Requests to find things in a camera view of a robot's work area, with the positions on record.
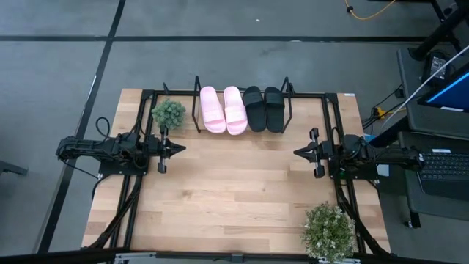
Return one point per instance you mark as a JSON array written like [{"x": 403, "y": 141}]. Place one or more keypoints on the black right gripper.
[{"x": 328, "y": 152}]

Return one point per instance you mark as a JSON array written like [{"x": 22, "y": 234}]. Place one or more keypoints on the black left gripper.
[{"x": 157, "y": 148}]

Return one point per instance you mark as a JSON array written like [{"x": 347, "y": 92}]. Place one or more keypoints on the black slide sandal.
[
  {"x": 254, "y": 117},
  {"x": 275, "y": 117}
]

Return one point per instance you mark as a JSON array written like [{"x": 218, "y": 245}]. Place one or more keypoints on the pink slide sandal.
[
  {"x": 236, "y": 117},
  {"x": 212, "y": 117}
]

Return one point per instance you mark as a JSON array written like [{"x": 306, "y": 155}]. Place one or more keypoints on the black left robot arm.
[{"x": 95, "y": 148}]

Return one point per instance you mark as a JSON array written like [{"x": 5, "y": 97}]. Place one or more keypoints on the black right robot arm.
[{"x": 388, "y": 155}]

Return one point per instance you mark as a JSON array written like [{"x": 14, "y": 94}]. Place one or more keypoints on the small dark green plant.
[{"x": 168, "y": 113}]

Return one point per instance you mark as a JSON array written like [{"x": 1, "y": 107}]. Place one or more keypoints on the white paper sheet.
[{"x": 383, "y": 170}]

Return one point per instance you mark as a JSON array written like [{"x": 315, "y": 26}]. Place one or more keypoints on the white-flowered plant in black pot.
[{"x": 328, "y": 232}]

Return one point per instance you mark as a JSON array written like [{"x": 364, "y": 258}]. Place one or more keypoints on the grey side desk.
[{"x": 410, "y": 91}]

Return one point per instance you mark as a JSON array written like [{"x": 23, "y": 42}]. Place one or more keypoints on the black laptop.
[{"x": 443, "y": 176}]

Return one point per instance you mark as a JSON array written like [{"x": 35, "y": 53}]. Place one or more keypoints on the black power adapter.
[{"x": 436, "y": 66}]

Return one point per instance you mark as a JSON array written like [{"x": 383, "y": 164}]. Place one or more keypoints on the monitor with blue screen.
[{"x": 452, "y": 93}]

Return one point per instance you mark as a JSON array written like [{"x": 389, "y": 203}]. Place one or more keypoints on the black chair leg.
[{"x": 11, "y": 168}]

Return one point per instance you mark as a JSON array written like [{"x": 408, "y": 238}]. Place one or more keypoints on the black stand leg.
[{"x": 436, "y": 34}]

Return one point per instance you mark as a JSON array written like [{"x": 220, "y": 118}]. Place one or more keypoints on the wooden shelf with black frame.
[{"x": 287, "y": 110}]

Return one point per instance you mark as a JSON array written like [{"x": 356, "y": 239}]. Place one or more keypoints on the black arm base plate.
[
  {"x": 362, "y": 175},
  {"x": 110, "y": 169}
]

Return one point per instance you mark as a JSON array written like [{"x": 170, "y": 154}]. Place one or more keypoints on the black aluminium table frame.
[{"x": 146, "y": 94}]

